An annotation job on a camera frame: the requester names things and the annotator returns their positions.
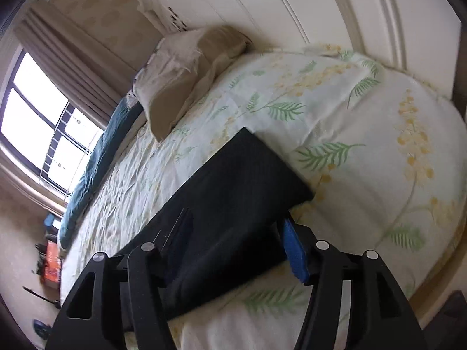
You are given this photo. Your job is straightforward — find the black pants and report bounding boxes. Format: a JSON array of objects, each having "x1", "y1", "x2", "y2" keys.
[{"x1": 119, "y1": 128, "x2": 313, "y2": 319}]

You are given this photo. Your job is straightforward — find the black stick tool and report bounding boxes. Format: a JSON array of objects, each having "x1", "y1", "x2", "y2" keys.
[{"x1": 22, "y1": 286, "x2": 61, "y2": 310}]

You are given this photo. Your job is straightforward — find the red printed box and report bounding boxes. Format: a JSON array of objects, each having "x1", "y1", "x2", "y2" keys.
[{"x1": 40, "y1": 240, "x2": 62, "y2": 290}]

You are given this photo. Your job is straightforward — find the dark blue round device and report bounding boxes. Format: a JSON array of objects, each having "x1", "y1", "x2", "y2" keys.
[{"x1": 32, "y1": 319, "x2": 51, "y2": 340}]

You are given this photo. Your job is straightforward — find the blue storage box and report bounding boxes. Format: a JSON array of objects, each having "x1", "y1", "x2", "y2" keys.
[{"x1": 43, "y1": 213, "x2": 61, "y2": 235}]

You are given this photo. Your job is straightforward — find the floral white bed sheet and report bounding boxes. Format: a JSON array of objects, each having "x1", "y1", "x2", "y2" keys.
[{"x1": 59, "y1": 43, "x2": 467, "y2": 350}]

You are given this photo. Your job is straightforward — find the teal quilted blanket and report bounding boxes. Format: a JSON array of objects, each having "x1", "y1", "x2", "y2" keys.
[{"x1": 58, "y1": 92, "x2": 143, "y2": 251}]

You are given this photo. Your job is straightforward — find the beige curtain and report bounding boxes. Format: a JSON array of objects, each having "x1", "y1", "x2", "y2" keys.
[{"x1": 14, "y1": 0, "x2": 137, "y2": 129}]

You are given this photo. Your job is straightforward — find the beige pillow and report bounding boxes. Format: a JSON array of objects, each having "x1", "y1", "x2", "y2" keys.
[{"x1": 132, "y1": 25, "x2": 252, "y2": 142}]

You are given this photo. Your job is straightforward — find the white wooden headboard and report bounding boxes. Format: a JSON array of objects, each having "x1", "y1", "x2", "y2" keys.
[{"x1": 137, "y1": 0, "x2": 461, "y2": 97}]

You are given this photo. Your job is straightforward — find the window with dark frame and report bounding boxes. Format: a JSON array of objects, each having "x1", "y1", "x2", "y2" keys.
[{"x1": 1, "y1": 51, "x2": 103, "y2": 201}]

